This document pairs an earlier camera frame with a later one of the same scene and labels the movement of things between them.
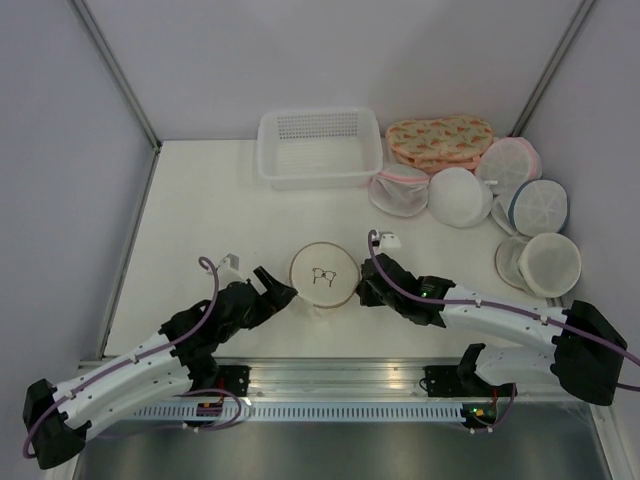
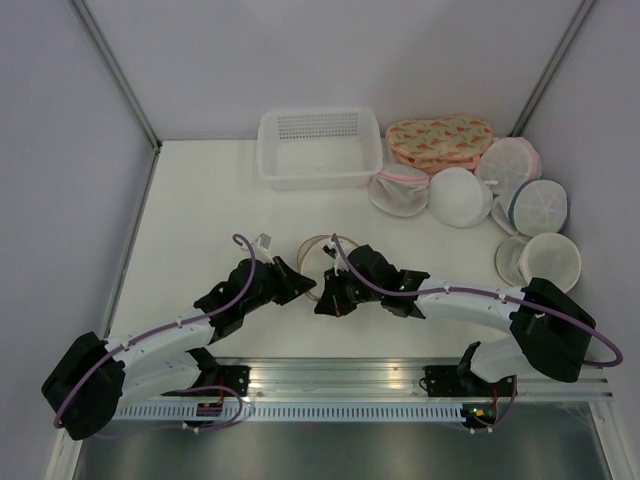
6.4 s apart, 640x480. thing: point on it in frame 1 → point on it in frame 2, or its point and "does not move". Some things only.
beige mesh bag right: (547, 264) does not move
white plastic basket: (318, 149) does not move
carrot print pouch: (445, 143) does not move
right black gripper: (366, 298) → (330, 303)
